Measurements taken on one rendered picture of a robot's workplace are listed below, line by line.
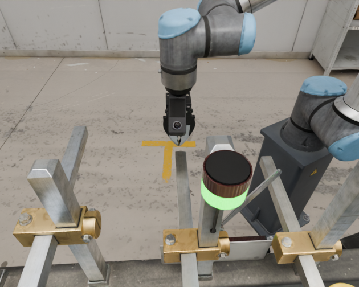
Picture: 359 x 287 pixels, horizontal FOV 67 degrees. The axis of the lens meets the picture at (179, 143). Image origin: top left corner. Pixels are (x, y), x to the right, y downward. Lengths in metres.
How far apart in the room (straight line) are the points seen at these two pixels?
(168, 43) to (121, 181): 1.31
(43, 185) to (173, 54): 0.38
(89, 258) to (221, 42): 0.53
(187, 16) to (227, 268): 0.60
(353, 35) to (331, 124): 2.54
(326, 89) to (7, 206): 1.78
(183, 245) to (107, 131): 1.70
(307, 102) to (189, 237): 0.72
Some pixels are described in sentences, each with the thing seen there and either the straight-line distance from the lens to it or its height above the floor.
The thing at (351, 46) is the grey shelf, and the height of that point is 0.15.
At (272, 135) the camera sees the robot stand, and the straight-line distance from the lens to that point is 1.25.
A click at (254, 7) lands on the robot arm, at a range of 0.80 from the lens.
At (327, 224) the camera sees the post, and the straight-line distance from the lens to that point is 0.62.
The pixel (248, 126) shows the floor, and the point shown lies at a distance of 2.23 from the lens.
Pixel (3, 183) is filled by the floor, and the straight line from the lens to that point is 2.10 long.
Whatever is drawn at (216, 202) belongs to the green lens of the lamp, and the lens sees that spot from 0.35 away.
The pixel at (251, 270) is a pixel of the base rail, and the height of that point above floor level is 0.70.
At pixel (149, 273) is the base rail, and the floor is 0.70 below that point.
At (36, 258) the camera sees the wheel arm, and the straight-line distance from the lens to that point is 0.53.
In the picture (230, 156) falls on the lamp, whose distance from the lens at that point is 0.35.
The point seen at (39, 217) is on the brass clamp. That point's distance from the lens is 0.55.
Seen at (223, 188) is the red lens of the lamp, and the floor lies 1.14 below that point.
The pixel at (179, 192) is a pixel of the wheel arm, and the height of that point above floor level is 0.86.
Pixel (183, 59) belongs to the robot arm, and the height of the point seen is 1.11.
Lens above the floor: 1.40
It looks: 44 degrees down
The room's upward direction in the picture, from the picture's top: straight up
